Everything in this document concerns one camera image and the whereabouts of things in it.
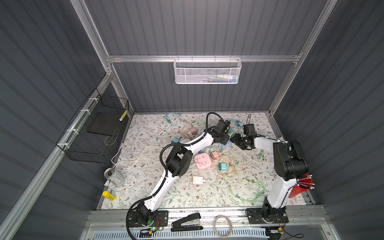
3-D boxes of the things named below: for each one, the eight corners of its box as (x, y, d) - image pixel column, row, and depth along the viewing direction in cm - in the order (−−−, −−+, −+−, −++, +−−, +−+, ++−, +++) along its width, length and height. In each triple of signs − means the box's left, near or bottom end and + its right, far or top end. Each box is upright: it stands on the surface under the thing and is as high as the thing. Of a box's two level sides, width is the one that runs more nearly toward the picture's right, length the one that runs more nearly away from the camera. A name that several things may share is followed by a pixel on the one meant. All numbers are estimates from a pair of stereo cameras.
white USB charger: (192, 184, 87) (192, 182, 85) (192, 177, 89) (192, 176, 87) (204, 184, 87) (204, 182, 85) (204, 177, 89) (204, 176, 87)
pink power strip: (197, 170, 92) (198, 168, 89) (193, 156, 98) (193, 154, 95) (212, 166, 93) (212, 163, 91) (207, 153, 99) (207, 150, 97)
